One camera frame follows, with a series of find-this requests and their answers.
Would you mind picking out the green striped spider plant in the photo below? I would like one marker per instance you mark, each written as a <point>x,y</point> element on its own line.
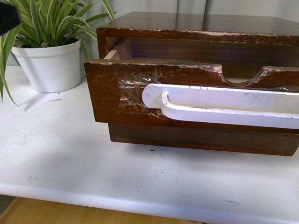
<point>42,24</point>

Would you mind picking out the white drawer handle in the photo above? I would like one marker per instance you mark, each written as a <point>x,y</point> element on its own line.
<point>230,106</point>

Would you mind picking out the white plant pot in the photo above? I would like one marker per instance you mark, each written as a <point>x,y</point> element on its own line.
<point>52,69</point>

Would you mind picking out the wooden drawer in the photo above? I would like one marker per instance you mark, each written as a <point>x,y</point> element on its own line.
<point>117,81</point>

